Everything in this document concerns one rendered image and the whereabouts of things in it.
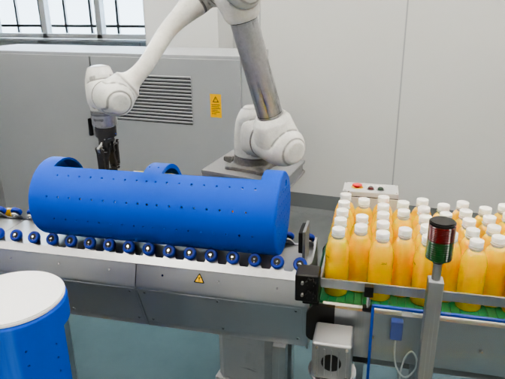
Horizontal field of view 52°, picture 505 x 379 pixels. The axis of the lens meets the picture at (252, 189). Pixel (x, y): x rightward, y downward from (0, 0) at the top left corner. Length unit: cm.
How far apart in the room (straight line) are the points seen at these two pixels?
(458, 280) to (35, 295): 119
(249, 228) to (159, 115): 195
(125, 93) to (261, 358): 143
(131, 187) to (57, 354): 58
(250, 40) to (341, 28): 244
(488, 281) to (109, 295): 126
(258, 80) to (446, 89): 251
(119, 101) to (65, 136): 230
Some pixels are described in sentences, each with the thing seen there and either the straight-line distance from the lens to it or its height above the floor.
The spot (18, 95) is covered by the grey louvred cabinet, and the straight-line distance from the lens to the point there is 417.
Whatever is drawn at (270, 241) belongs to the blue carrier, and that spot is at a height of 105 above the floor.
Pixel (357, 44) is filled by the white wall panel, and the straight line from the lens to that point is 427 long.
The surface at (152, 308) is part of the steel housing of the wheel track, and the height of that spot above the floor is 72.
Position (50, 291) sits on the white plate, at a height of 104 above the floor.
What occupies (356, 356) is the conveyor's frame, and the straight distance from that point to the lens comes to 170.
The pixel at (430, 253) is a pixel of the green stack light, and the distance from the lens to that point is 135.
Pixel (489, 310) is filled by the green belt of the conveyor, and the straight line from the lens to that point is 171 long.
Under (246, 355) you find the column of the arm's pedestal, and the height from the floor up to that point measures 18.
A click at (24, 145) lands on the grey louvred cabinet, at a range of 425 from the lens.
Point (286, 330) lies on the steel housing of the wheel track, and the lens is 185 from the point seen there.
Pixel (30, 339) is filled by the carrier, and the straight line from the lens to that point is 145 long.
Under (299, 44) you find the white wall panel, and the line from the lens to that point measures 437.
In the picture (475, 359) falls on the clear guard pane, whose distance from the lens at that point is 165.
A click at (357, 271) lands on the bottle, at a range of 165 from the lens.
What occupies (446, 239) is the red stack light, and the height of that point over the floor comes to 122.
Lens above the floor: 176
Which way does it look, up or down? 20 degrees down
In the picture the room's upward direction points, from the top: 1 degrees counter-clockwise
